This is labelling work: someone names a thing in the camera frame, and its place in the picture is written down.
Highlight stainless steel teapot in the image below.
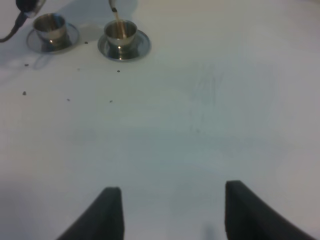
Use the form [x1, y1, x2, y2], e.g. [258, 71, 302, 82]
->
[108, 0, 118, 16]

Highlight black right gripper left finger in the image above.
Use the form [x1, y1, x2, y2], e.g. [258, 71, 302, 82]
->
[59, 187, 124, 240]

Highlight steel saucer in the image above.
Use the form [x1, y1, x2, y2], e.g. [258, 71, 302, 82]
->
[97, 30, 152, 62]
[26, 23, 80, 54]

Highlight black braided cable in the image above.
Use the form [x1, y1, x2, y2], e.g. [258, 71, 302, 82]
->
[0, 11, 28, 43]

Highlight left steel teacup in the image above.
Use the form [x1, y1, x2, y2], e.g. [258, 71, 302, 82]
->
[32, 13, 67, 46]

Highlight left steel saucer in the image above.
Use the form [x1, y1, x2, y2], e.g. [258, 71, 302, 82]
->
[26, 23, 80, 54]

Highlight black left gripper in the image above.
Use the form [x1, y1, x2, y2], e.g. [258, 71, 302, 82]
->
[15, 0, 46, 18]

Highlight right steel saucer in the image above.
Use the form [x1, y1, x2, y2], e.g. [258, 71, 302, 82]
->
[97, 30, 152, 62]

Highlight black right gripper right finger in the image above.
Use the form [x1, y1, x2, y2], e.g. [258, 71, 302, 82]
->
[224, 180, 313, 240]

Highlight steel teacup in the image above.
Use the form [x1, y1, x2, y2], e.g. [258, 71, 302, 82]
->
[104, 19, 138, 54]
[32, 13, 67, 46]

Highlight right steel teacup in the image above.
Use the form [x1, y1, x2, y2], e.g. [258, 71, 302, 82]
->
[104, 19, 138, 54]

